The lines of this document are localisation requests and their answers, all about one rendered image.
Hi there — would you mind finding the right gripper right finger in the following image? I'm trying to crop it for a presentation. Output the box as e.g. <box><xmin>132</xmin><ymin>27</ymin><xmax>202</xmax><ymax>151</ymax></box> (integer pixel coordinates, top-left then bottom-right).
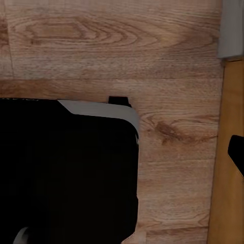
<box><xmin>228</xmin><ymin>135</ymin><xmax>244</xmax><ymax>176</ymax></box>

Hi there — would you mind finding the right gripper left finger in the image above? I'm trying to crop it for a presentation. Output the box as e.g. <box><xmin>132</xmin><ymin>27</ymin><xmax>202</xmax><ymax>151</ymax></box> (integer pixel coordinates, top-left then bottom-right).
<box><xmin>0</xmin><ymin>135</ymin><xmax>26</xmax><ymax>196</ymax></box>

